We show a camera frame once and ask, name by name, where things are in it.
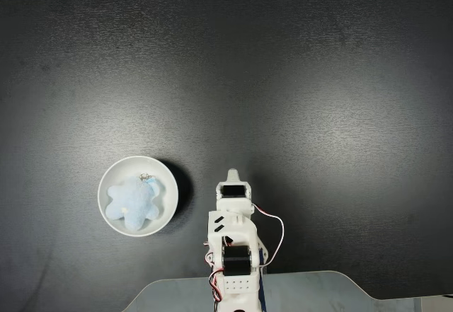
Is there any skyblue plush doll keychain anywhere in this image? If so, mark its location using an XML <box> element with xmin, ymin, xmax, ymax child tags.
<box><xmin>105</xmin><ymin>173</ymin><xmax>163</xmax><ymax>230</ymax></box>

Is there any white bowl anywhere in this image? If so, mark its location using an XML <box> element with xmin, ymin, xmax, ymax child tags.
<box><xmin>97</xmin><ymin>155</ymin><xmax>179</xmax><ymax>237</ymax></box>

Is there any blue table clamp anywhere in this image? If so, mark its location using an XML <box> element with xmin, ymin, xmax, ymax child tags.
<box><xmin>256</xmin><ymin>250</ymin><xmax>269</xmax><ymax>304</ymax></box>

